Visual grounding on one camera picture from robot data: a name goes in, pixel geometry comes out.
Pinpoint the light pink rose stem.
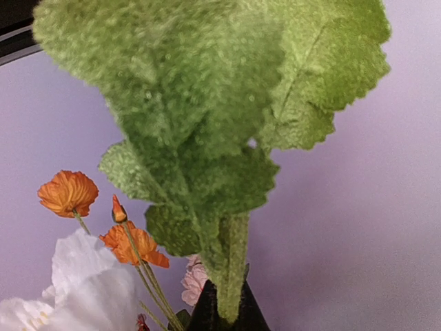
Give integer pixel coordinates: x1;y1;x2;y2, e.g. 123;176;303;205
181;254;208;307

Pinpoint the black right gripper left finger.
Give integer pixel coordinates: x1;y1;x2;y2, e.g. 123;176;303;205
186;280;221;331

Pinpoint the orange flower stem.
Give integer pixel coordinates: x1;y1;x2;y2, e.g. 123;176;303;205
37;170;185;331

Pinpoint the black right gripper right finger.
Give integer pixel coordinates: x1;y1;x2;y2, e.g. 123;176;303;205
234;281;270;331

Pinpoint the white blue flower stem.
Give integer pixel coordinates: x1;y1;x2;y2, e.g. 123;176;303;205
1;228;139;331

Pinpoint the peach pink flower stem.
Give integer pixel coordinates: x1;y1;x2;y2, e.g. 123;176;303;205
33;1;391;324

